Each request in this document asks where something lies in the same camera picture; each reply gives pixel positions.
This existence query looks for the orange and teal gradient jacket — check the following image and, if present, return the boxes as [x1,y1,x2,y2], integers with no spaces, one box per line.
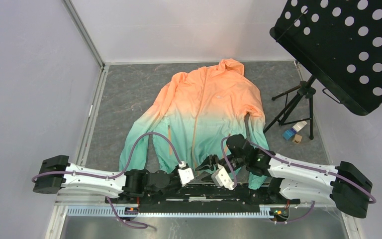
[119,59,269,172]

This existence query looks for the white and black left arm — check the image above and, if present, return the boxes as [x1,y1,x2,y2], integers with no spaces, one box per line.
[32,155,194,203]

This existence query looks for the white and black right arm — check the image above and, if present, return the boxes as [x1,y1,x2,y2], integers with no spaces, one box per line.
[196,134,376,219]

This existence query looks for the blue small box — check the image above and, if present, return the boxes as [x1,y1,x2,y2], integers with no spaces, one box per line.
[283,128,297,140]

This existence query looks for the brown small box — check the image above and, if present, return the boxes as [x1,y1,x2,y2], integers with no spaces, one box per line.
[292,134,302,144]

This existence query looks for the white small box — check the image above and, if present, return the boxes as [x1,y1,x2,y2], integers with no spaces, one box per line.
[292,120,307,132]

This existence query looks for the black perforated music stand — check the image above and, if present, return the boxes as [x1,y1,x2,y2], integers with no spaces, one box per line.
[270,0,382,125]

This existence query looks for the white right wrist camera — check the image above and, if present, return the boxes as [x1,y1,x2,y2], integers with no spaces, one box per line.
[211,164,236,190]

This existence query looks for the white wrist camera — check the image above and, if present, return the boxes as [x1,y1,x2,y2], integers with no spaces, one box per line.
[211,164,236,190]
[178,161,195,187]

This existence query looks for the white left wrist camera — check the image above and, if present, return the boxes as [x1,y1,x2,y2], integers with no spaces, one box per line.
[178,161,195,187]

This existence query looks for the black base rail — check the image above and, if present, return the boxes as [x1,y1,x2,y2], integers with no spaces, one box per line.
[111,183,300,213]

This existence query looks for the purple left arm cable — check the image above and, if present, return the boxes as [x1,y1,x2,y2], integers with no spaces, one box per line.
[31,131,187,230]

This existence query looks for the silver slotted cable duct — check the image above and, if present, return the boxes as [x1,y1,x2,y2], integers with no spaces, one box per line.
[66,206,274,219]

